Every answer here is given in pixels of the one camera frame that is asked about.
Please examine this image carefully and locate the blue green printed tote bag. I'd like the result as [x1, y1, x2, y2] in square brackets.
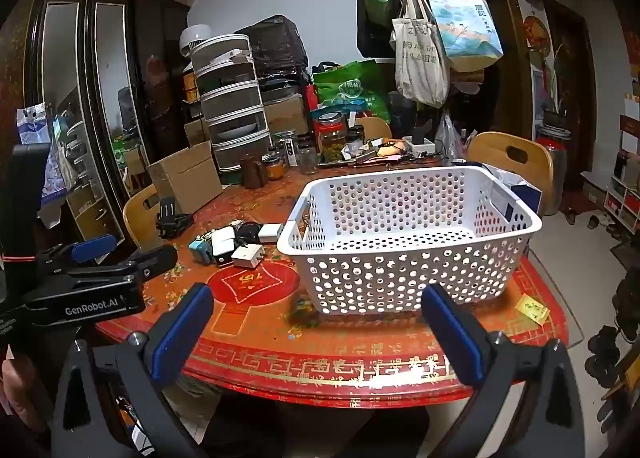
[426, 0, 505, 73]

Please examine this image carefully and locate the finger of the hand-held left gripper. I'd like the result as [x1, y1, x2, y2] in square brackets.
[65, 244, 179, 291]
[42, 234, 119, 275]

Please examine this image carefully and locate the black phone clamp holder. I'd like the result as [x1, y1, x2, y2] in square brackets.
[155, 196, 195, 240]

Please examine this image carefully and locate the clear glass jar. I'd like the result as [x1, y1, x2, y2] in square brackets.
[299, 143, 320, 175]

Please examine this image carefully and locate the white round fan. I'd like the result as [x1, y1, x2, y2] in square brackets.
[179, 24, 217, 58]

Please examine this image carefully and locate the open cardboard box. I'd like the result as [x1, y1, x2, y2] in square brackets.
[146, 140, 224, 216]

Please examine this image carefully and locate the dark wooden mirrored wardrobe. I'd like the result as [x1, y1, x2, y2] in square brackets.
[0, 0, 191, 249]

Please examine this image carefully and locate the white cube USB charger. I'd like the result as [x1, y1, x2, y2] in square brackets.
[210, 227, 237, 259]

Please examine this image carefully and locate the clear plastic bag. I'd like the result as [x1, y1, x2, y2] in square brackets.
[434, 108, 463, 161]

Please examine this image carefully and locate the black plastic wrapped box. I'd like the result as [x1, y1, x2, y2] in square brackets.
[235, 14, 310, 83]

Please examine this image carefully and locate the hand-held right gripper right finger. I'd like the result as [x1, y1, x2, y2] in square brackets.
[421, 284, 587, 458]

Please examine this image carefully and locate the taped cardboard box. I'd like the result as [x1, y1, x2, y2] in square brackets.
[262, 94, 311, 137]

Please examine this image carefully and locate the red lid glass jar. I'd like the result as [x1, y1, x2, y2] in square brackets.
[314, 112, 347, 163]

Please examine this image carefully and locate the beige canvas tote bag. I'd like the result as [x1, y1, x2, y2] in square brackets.
[390, 0, 451, 109]

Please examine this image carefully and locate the white pronged plug charger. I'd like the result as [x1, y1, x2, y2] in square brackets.
[231, 243, 266, 269]

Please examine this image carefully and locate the person's left hand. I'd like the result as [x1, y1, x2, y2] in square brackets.
[0, 355, 38, 434]

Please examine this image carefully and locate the white shoe rack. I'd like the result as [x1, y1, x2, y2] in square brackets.
[602, 92, 640, 239]

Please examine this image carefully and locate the small yellow card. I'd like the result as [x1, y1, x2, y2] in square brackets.
[516, 295, 551, 325]

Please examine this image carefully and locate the green shopping bag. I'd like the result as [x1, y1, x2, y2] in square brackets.
[312, 59, 392, 125]

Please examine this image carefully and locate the blue white paper bag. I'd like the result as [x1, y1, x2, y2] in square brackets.
[482, 164, 544, 221]

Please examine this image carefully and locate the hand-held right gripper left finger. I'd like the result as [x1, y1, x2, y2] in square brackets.
[50, 282, 216, 458]

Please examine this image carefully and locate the white stacked drawer unit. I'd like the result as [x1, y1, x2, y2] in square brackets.
[190, 34, 273, 173]

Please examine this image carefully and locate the white perforated plastic basket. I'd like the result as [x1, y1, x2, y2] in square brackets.
[276, 164, 543, 316]

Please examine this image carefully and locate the wooden chair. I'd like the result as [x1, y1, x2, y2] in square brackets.
[352, 116, 394, 143]
[122, 183, 166, 253]
[466, 131, 555, 217]

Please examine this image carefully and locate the teal USB charger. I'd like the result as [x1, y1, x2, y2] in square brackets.
[188, 235, 214, 265]

